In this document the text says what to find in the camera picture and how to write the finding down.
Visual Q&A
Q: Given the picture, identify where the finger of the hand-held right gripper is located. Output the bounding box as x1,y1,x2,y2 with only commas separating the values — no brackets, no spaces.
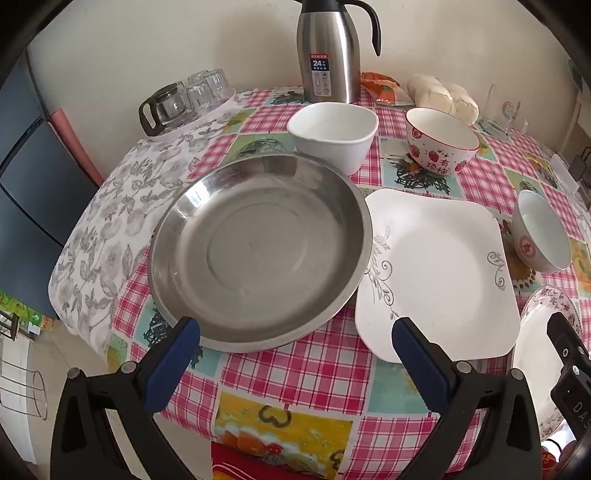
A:
547,312,591,376

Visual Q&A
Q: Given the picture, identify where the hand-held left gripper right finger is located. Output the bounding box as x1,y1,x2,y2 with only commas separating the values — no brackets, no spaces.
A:
392,316,542,480

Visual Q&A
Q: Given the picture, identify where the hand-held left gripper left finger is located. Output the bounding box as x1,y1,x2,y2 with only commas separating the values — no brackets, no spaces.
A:
50,316,201,480

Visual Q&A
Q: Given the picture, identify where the round floral rim plate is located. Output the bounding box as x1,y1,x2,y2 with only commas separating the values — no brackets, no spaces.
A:
512,285,583,437

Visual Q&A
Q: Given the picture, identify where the white square plate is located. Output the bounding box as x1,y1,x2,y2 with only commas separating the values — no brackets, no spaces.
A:
355,188,522,364

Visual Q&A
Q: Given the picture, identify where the small white bowl red print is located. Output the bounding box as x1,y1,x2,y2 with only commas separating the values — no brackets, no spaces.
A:
512,189,573,273

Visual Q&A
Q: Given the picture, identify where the large stainless steel plate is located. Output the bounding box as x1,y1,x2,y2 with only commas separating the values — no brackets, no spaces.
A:
148,154,374,354

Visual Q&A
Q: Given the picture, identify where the strawberry print bowl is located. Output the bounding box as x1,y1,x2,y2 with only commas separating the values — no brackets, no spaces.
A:
405,107,481,175

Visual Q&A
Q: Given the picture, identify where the white square bowl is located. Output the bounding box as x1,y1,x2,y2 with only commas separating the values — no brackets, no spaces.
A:
287,102,380,176

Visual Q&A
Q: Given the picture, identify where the pink checked fruit tablecloth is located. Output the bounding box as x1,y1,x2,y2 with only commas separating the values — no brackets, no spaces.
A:
106,85,591,480

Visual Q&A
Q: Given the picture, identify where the red patterned cloth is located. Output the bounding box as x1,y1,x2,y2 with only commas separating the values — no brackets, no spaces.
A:
211,443,333,480

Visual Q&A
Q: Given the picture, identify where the grey floral cloth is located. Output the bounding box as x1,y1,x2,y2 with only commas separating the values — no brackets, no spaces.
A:
47,90,252,356

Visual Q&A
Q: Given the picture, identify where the green cardboard box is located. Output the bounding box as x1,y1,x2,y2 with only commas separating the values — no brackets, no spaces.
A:
0,290,56,334

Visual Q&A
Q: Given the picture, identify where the white power strip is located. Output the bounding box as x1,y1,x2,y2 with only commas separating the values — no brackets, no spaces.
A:
551,154,583,192

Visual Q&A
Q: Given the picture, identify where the black charger plug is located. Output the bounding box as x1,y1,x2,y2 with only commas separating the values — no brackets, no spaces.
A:
570,147,591,190

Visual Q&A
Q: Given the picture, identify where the white wooden chair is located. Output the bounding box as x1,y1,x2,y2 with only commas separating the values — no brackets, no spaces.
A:
561,90,591,155

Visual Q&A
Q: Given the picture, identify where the clear glass mug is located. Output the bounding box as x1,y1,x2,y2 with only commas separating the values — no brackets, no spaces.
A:
478,84,528,141

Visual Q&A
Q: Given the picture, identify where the dark blue cabinet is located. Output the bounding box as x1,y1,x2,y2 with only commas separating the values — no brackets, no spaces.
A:
0,60,100,319

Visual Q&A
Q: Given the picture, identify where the pink board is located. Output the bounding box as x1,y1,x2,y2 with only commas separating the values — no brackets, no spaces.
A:
47,108,106,188

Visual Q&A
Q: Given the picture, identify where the white round tray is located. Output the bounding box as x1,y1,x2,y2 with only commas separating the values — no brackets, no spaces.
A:
148,89,238,138

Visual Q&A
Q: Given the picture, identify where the bag of white steamed buns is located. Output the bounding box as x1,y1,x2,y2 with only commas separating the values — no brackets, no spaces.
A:
406,73,481,125

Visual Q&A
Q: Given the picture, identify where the orange snack packet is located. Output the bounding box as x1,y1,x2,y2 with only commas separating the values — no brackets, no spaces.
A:
360,71,400,90
373,85,414,108

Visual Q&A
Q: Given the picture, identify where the stainless steel thermos jug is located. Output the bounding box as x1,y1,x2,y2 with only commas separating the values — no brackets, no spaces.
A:
296,0,382,104

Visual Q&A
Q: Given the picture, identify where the metal wire rack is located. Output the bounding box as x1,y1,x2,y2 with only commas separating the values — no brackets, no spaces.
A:
0,368,48,422

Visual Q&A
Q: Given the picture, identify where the glass teapot black handle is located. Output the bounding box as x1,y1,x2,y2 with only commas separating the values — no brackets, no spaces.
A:
139,82,195,137

